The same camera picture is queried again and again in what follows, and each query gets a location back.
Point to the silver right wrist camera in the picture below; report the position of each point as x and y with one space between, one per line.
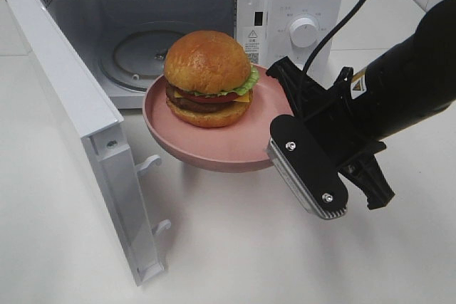
306 168

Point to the upper white power knob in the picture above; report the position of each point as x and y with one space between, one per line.
303 31

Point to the burger with lettuce and cheese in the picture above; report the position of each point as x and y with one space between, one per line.
209 80

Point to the pink round plate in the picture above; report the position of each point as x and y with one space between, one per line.
240 147

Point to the white microwave door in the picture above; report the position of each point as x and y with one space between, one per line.
66 40

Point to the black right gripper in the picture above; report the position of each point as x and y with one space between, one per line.
326 115

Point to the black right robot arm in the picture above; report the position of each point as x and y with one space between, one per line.
410 82

